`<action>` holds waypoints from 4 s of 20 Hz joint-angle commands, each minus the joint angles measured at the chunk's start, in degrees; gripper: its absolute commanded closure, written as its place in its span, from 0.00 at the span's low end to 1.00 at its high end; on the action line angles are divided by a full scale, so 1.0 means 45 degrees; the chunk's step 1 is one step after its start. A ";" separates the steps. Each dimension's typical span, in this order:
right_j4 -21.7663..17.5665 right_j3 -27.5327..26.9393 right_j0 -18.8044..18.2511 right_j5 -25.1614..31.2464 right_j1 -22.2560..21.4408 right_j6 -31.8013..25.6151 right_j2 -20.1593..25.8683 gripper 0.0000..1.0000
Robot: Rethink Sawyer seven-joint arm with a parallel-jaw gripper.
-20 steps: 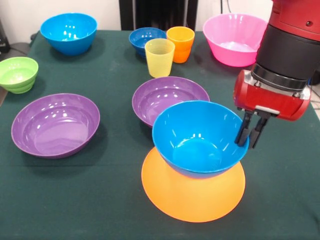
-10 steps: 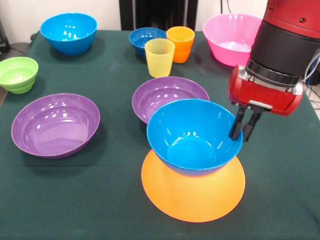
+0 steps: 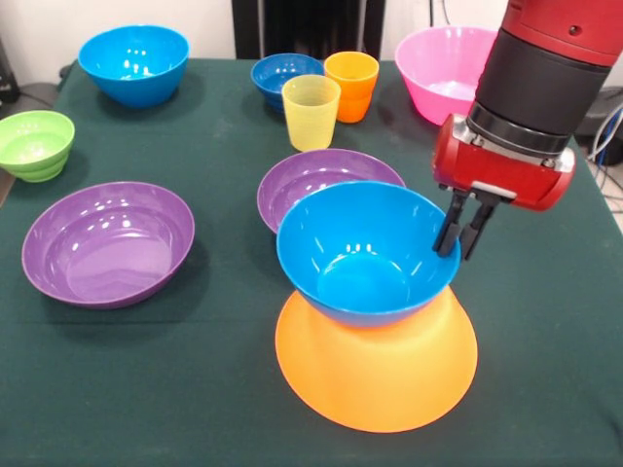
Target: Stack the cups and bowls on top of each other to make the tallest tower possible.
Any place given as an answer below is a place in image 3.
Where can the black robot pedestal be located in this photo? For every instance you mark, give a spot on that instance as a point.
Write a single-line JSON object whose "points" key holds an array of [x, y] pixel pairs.
{"points": [[311, 29]]}

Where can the large pink bowl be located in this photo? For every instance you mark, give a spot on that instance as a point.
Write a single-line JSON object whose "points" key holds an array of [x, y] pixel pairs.
{"points": [[438, 63]]}

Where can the purple shallow bowl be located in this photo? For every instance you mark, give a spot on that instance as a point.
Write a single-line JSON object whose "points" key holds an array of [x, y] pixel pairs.
{"points": [[302, 180], [107, 253]]}

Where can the light blue bowl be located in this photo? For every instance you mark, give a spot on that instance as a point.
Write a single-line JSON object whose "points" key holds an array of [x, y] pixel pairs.
{"points": [[134, 63], [340, 233]]}

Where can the small dark blue bowl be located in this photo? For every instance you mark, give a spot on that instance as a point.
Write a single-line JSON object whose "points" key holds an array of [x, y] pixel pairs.
{"points": [[272, 73]]}

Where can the yellow cup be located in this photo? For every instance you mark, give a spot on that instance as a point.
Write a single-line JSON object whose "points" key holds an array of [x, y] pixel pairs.
{"points": [[311, 121]]}

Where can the large orange bowl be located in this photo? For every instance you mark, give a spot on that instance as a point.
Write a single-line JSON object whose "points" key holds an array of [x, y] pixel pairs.
{"points": [[375, 379]]}

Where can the orange cup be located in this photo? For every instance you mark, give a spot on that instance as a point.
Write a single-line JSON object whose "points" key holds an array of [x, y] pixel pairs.
{"points": [[357, 97]]}

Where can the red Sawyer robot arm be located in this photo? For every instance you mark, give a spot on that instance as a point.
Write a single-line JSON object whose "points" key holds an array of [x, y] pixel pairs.
{"points": [[535, 82]]}

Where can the dark green tablecloth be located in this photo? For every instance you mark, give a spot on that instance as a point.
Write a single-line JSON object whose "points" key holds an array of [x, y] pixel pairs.
{"points": [[121, 389]]}

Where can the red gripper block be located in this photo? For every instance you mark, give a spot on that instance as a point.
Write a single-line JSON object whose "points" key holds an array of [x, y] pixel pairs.
{"points": [[501, 175]]}

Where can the small green bowl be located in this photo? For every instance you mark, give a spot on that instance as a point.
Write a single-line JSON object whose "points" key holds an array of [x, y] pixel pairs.
{"points": [[34, 146]]}

